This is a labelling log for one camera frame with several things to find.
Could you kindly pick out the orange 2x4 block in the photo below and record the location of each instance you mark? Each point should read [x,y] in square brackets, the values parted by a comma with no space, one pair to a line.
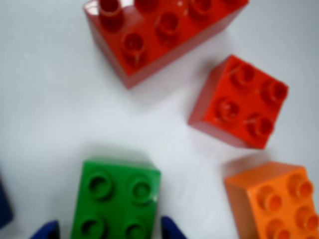
[279,204]

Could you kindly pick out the red 2x4 block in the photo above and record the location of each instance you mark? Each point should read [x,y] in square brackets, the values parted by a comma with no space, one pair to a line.
[159,37]

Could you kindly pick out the green 2x4 block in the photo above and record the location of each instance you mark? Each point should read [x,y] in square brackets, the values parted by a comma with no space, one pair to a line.
[117,199]

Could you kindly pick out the red 2x2 block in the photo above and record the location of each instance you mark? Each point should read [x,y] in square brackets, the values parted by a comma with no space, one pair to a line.
[241,104]

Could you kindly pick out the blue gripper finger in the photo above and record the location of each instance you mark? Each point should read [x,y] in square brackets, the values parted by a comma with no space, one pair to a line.
[46,230]
[172,229]

